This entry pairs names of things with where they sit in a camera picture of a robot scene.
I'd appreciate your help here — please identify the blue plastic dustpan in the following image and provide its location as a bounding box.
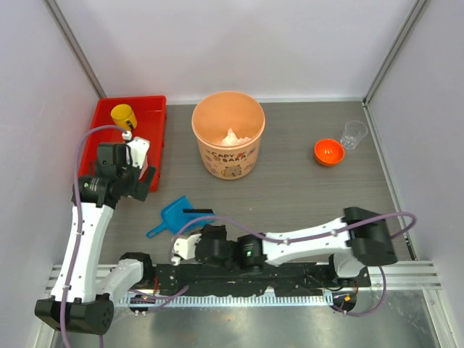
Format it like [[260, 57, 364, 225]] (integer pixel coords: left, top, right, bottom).
[[146, 196, 215, 239]]

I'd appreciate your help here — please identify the orange capybara bucket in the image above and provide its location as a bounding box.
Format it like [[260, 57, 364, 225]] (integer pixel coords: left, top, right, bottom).
[[191, 91, 265, 181]]

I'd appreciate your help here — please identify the blue hand brush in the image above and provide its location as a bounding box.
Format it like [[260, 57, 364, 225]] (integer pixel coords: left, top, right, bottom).
[[183, 208, 214, 215]]

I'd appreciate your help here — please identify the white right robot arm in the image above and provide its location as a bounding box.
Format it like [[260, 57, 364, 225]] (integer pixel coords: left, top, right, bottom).
[[194, 207, 398, 286]]

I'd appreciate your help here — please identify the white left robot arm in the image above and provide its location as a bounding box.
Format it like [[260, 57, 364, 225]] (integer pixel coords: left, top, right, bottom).
[[35, 137, 156, 336]]

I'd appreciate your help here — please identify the yellow cup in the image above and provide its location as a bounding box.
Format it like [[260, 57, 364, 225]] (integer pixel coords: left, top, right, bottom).
[[110, 104, 138, 131]]

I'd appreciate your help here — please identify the red plastic bin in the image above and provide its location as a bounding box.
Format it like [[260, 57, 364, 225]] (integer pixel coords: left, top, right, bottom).
[[78, 96, 167, 192]]

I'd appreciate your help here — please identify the white paper scrap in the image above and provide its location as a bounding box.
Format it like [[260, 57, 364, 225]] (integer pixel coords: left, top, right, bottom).
[[219, 128, 251, 147]]

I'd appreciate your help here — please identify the orange bowl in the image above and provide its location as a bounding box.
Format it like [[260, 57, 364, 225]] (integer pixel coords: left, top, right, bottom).
[[313, 138, 345, 167]]

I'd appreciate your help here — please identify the clear plastic cup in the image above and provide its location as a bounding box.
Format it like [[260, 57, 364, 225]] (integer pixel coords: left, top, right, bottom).
[[340, 120, 368, 150]]

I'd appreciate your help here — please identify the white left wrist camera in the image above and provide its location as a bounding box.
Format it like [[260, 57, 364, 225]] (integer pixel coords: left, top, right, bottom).
[[122, 130, 150, 172]]

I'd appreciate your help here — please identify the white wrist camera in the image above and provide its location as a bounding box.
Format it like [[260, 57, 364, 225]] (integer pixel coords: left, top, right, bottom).
[[170, 233, 202, 266], [122, 130, 150, 172]]

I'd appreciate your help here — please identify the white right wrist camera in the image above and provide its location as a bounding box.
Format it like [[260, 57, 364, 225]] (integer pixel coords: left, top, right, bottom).
[[170, 233, 202, 266]]

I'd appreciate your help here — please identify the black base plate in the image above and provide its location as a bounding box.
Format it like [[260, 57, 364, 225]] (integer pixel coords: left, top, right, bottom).
[[131, 262, 371, 297]]

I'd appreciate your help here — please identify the white cable duct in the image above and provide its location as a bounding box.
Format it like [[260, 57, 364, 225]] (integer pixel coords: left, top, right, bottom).
[[115, 294, 334, 307]]

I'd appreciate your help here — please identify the aluminium rail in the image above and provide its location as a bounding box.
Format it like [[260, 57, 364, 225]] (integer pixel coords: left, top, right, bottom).
[[45, 261, 442, 295]]

